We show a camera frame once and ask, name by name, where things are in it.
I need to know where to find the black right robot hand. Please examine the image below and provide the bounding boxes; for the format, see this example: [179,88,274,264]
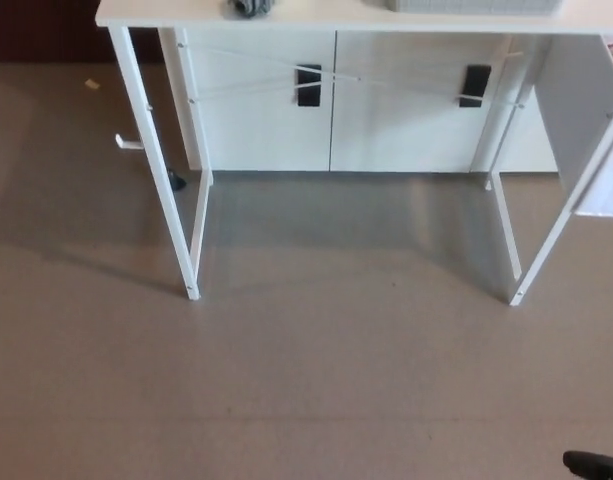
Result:
[562,449,613,480]

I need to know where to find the steel trowel with handle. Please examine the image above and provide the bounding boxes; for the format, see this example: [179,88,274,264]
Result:
[228,0,278,19]

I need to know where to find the white cabinet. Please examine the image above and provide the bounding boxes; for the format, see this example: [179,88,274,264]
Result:
[158,27,560,175]

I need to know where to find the grey perforated plastic tray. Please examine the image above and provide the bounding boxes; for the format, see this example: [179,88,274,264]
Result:
[374,0,563,13]

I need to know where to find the dark brown cabinet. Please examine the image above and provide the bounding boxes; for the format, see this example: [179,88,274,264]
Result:
[0,0,163,65]

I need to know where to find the white metal-frame desk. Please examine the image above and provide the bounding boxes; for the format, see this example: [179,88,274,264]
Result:
[94,0,613,308]

